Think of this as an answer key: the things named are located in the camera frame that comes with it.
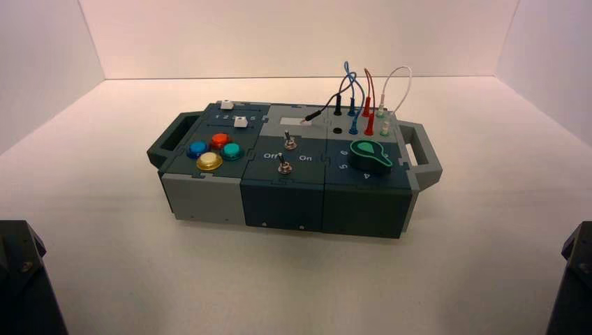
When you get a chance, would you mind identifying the dark teal grey control box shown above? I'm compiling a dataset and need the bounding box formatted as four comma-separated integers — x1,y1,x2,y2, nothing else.
146,100,443,240

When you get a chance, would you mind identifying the teal push button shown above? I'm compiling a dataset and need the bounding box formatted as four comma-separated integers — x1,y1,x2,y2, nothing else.
220,142,244,162

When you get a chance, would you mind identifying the black green rotary knob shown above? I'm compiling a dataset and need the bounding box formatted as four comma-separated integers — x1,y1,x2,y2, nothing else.
348,139,395,175

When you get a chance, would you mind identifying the yellow push button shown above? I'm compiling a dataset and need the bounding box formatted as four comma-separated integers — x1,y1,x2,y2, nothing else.
196,151,224,172

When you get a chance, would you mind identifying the blue push button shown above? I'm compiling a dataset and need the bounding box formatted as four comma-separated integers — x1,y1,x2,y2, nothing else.
186,140,210,160

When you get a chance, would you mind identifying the blue banana plug cable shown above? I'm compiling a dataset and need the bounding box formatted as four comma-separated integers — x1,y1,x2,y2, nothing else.
343,61,367,135

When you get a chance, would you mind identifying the black banana plug cable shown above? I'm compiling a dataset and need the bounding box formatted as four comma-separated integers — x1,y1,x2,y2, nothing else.
302,73,357,125

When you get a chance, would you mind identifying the red banana plug cable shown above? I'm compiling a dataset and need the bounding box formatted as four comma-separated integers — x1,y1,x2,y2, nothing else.
362,68,378,137

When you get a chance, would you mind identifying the white banana plug cable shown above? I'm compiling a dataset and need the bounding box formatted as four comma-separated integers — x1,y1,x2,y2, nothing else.
375,66,413,137

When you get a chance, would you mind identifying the grey box handle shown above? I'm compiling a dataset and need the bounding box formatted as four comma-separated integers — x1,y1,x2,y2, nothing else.
398,121,443,191

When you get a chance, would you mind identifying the dark teal box handle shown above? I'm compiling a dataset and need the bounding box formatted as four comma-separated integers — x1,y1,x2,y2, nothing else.
146,112,205,170

